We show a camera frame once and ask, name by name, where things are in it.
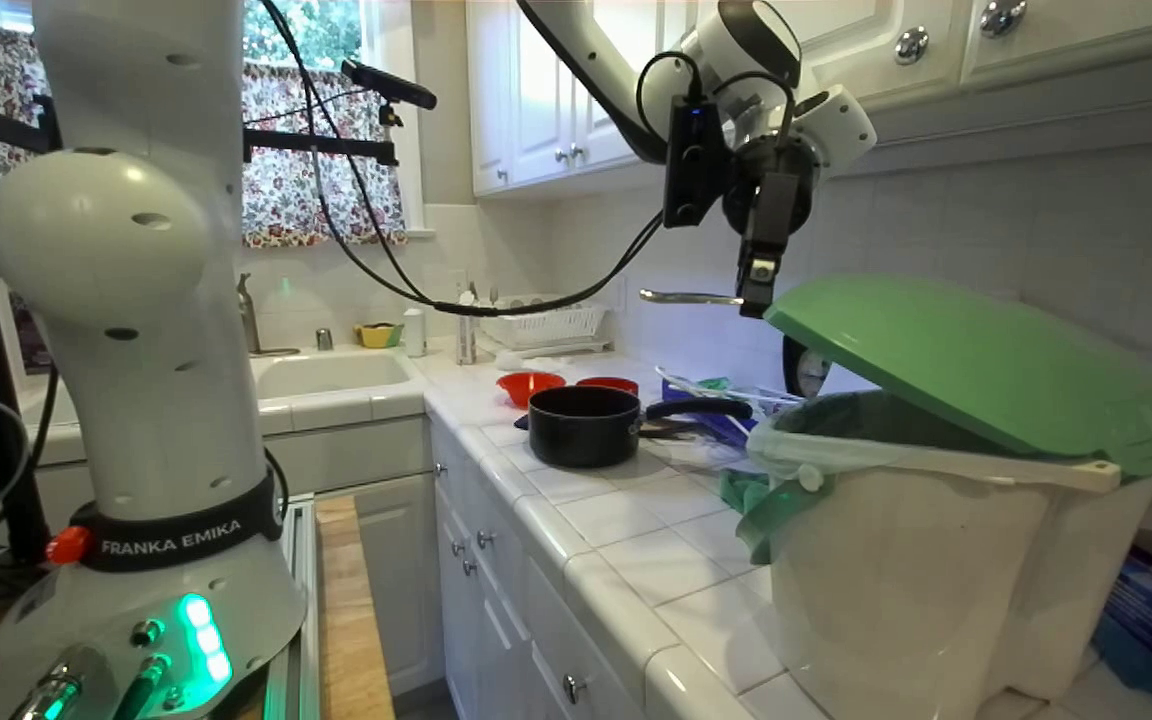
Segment white upper cabinets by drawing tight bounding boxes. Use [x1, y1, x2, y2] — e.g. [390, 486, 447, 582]
[468, 0, 1152, 197]

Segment white soap bottle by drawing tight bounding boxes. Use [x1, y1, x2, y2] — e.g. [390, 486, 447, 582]
[399, 309, 428, 356]

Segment floral window curtain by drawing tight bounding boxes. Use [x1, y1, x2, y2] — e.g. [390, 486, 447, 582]
[0, 30, 408, 247]

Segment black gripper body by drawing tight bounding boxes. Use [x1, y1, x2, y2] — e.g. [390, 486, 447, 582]
[723, 137, 816, 262]

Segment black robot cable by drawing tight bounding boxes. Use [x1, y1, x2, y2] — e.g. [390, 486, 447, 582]
[253, 0, 690, 321]

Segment white lower cabinets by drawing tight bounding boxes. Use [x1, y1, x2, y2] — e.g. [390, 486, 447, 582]
[269, 417, 641, 720]

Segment black saucepan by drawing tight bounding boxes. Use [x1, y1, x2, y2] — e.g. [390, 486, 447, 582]
[522, 390, 751, 467]

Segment yellow small bowl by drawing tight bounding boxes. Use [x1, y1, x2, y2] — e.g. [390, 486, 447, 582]
[355, 326, 399, 350]

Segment red bowl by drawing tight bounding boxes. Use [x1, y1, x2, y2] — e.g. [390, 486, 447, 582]
[496, 373, 570, 410]

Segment white cabinets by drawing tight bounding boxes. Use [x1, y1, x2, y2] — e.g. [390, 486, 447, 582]
[269, 417, 641, 720]
[468, 0, 1152, 197]

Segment white kitchen sink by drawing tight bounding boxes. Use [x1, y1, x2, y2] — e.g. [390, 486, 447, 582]
[253, 351, 423, 436]

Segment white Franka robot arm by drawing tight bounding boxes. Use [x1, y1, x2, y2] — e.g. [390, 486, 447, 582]
[0, 0, 875, 720]

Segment black camera on stand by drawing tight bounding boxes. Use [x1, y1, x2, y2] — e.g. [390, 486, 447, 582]
[242, 62, 436, 169]

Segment white trash bin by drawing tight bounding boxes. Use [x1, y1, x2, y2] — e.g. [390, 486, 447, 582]
[747, 439, 1152, 720]

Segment white dish rack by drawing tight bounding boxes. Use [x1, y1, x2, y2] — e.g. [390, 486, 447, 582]
[482, 306, 603, 351]

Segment chrome faucet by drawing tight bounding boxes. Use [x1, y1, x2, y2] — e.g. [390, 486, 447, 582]
[235, 274, 301, 356]

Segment green bin lid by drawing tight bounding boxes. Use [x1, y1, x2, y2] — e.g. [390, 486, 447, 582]
[763, 277, 1152, 480]

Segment green bin liner bag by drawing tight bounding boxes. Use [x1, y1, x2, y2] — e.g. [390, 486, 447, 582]
[747, 393, 999, 460]

